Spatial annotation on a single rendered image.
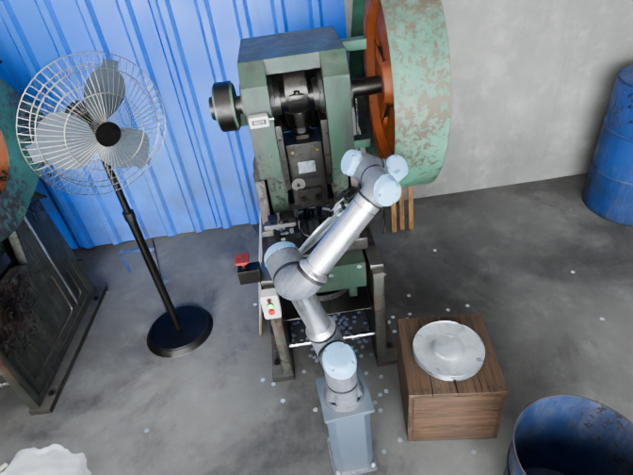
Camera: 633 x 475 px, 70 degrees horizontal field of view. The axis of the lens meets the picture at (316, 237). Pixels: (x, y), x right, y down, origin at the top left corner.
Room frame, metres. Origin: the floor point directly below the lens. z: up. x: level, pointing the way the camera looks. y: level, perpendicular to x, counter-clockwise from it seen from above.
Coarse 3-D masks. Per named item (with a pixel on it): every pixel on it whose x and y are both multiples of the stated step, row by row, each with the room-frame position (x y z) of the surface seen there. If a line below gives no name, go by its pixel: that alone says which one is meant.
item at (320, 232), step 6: (336, 210) 1.31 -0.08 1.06; (336, 216) 1.36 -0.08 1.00; (324, 222) 1.27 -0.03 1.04; (330, 222) 1.40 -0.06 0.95; (318, 228) 1.27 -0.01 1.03; (324, 228) 1.39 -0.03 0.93; (312, 234) 1.26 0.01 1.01; (318, 234) 1.38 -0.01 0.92; (324, 234) 1.45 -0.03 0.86; (306, 240) 1.26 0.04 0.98; (312, 240) 1.32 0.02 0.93; (306, 246) 1.31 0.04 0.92; (312, 246) 1.43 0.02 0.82
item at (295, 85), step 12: (288, 72) 1.70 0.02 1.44; (300, 72) 1.69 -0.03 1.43; (288, 84) 1.66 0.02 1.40; (300, 84) 1.66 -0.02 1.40; (288, 96) 1.65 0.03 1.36; (300, 96) 1.63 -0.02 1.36; (288, 108) 1.73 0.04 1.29; (300, 108) 1.67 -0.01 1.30; (312, 108) 1.70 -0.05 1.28; (288, 120) 1.70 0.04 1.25; (300, 120) 1.68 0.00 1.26; (312, 120) 1.71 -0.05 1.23; (300, 132) 1.70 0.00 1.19
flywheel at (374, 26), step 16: (368, 0) 1.92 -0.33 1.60; (368, 16) 1.96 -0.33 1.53; (368, 32) 2.00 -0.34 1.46; (384, 32) 1.80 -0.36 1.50; (368, 48) 2.03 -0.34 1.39; (384, 48) 1.81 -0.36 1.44; (368, 64) 2.03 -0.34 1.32; (384, 64) 1.72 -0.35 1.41; (384, 80) 1.67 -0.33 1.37; (368, 96) 2.01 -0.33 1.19; (384, 96) 1.67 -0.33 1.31; (384, 128) 1.84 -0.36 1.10; (384, 144) 1.79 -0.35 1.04
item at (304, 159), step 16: (288, 144) 1.66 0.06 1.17; (304, 144) 1.65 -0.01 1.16; (320, 144) 1.65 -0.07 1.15; (288, 160) 1.65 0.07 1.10; (304, 160) 1.65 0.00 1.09; (320, 160) 1.65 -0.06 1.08; (304, 176) 1.65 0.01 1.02; (320, 176) 1.65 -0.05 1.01; (304, 192) 1.62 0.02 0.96; (320, 192) 1.62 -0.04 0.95
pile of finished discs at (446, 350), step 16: (416, 336) 1.26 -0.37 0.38; (432, 336) 1.25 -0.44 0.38; (448, 336) 1.24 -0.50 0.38; (464, 336) 1.23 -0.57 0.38; (416, 352) 1.18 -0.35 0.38; (432, 352) 1.17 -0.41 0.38; (448, 352) 1.16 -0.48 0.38; (464, 352) 1.15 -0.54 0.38; (480, 352) 1.14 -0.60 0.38; (432, 368) 1.10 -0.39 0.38; (448, 368) 1.09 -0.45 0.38; (464, 368) 1.08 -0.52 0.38
